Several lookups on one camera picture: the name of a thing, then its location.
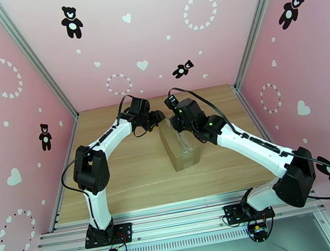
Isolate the aluminium table side rail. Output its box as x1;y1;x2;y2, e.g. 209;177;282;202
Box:
233;78;284;161

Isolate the aluminium corner post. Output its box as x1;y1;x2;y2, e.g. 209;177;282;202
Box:
0;0;80;133
219;0;305;92

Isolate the brown cardboard express box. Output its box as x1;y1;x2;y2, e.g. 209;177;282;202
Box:
156;110;204;174

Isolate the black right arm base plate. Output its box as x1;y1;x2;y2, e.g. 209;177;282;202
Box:
222;198;276;227

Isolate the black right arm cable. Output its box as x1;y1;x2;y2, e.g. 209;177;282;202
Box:
166;62;330;224

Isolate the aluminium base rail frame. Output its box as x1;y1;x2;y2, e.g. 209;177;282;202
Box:
30;178;327;251

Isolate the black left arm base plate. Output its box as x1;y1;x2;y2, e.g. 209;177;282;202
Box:
82;221;135;250

